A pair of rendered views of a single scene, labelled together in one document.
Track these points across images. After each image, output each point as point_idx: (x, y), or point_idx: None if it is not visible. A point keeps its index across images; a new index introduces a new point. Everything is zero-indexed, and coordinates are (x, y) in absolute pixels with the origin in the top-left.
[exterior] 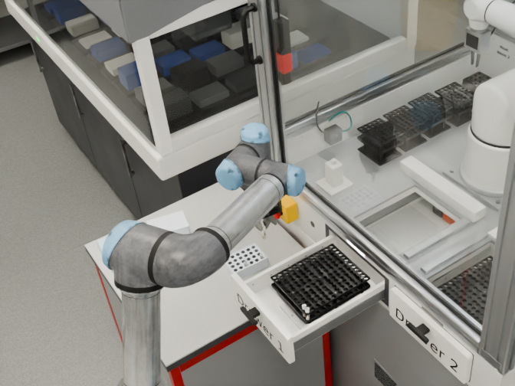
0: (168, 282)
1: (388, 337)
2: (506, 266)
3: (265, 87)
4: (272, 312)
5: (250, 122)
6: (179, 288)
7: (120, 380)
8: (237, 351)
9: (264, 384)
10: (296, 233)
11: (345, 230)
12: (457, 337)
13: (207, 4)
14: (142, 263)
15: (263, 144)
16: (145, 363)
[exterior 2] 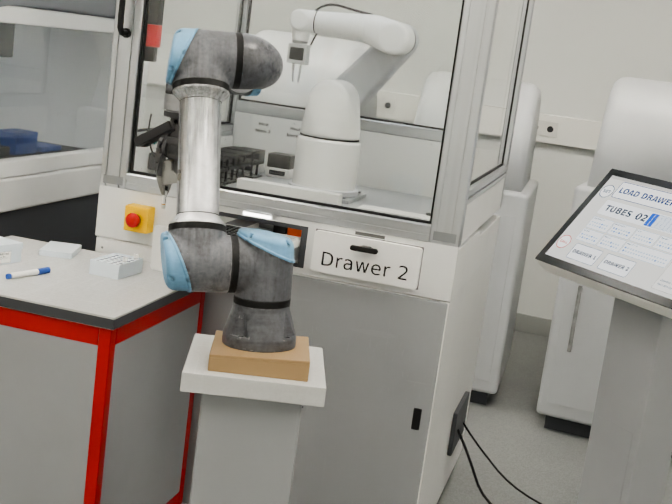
0: (258, 65)
1: (297, 316)
2: (462, 115)
3: (127, 66)
4: None
5: (19, 182)
6: (57, 284)
7: (173, 219)
8: (148, 347)
9: (151, 428)
10: (144, 257)
11: (243, 199)
12: (402, 240)
13: (13, 7)
14: (231, 47)
15: None
16: (216, 179)
